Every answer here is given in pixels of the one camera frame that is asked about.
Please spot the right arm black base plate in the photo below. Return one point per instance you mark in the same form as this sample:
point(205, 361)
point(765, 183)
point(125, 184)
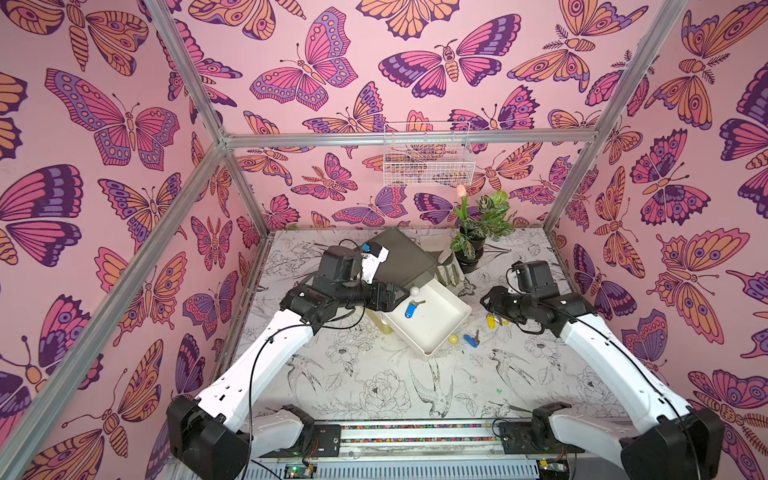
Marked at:
point(516, 438)

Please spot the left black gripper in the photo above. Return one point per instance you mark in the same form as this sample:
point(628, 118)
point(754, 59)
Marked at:
point(385, 304)

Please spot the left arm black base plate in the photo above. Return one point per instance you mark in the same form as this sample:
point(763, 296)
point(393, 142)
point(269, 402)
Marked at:
point(317, 441)

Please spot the white wire wall basket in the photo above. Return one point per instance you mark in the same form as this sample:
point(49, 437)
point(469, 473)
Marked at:
point(426, 158)

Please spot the white drawer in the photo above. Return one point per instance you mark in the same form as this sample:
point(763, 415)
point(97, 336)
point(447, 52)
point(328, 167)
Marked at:
point(434, 321)

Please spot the blue tagged key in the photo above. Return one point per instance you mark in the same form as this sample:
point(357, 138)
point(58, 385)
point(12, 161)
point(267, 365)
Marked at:
point(412, 307)
point(472, 340)

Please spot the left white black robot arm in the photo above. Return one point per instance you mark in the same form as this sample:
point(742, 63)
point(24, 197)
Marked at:
point(307, 308)

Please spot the potted green plant pink tulip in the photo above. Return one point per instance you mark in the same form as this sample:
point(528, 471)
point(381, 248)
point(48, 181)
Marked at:
point(474, 230)

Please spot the aluminium front rail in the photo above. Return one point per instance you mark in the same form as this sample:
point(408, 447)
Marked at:
point(414, 441)

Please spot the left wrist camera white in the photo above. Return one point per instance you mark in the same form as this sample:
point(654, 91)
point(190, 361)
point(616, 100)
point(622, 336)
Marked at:
point(373, 255)

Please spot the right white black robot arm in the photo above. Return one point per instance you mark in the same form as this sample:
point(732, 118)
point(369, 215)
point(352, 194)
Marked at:
point(668, 438)

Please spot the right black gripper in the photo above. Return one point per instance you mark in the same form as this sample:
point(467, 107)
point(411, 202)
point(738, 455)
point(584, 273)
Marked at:
point(495, 301)

